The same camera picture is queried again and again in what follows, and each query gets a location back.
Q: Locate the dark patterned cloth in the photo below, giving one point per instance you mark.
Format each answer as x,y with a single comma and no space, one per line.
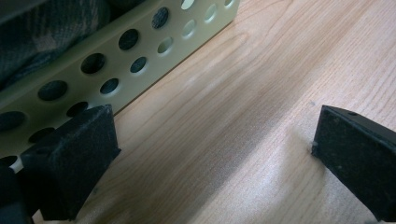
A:
43,34

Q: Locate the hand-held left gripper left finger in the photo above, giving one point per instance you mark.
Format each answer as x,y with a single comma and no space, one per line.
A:
71,161

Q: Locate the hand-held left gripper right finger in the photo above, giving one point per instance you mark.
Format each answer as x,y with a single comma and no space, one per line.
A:
355,155

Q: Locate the beige perforated plastic basket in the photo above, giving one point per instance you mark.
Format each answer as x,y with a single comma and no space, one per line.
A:
102,77

